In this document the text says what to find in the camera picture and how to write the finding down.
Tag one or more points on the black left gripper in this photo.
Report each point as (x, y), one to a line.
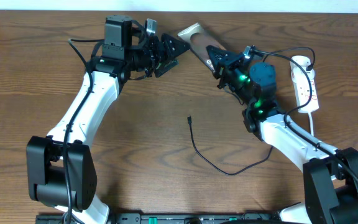
(159, 55)

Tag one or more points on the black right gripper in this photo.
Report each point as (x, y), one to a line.
(227, 61)

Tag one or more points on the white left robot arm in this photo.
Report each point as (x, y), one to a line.
(60, 169)

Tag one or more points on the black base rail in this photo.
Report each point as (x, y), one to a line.
(207, 218)

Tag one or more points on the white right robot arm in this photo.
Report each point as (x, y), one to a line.
(330, 174)

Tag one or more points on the bronze Galaxy smartphone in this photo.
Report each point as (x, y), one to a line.
(198, 39)

